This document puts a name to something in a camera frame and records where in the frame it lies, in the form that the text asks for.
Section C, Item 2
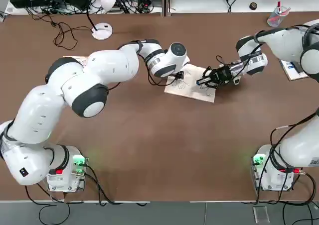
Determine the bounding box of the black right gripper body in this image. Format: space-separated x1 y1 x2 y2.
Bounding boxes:
211 65 236 86

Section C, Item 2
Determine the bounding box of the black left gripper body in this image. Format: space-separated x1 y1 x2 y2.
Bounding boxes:
173 70 185 82

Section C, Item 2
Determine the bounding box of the white notebook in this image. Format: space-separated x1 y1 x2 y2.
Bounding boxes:
163 63 216 104

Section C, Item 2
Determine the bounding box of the white blue cover book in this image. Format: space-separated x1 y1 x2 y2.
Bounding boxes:
279 59 310 82

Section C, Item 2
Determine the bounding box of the white desk lamp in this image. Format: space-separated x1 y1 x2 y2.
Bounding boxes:
86 0 118 40

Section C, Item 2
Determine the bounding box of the orange illustrated book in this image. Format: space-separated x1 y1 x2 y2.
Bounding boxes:
62 55 88 68

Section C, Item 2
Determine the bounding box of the clear plastic block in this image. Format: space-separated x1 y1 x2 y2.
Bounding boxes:
252 206 271 224

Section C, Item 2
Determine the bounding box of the aluminium frame post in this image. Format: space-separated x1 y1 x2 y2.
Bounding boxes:
160 0 172 18

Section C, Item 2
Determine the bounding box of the black lamp cable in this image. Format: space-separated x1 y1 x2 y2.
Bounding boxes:
29 9 93 51

